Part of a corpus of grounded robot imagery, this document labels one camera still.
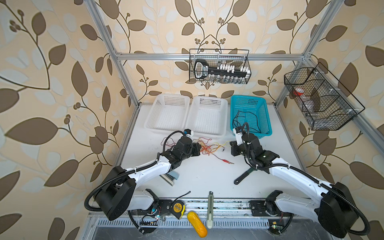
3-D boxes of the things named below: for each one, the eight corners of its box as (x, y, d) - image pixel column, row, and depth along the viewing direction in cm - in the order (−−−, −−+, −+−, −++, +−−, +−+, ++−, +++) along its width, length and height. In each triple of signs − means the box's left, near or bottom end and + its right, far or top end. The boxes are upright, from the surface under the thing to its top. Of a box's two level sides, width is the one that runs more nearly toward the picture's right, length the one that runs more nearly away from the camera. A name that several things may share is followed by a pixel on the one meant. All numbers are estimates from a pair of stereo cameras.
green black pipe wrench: (235, 185, 83) (236, 184, 82) (232, 181, 85) (233, 180, 83) (255, 170, 88) (256, 169, 87) (252, 167, 90) (253, 166, 88)
